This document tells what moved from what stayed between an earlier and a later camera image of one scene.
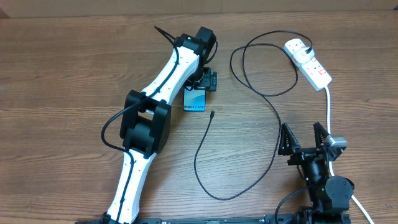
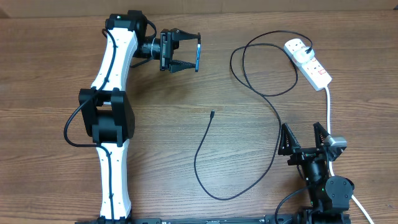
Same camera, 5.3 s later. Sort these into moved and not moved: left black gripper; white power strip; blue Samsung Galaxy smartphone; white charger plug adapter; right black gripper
Moved: left black gripper; blue Samsung Galaxy smartphone
Not moved: right black gripper; white power strip; white charger plug adapter
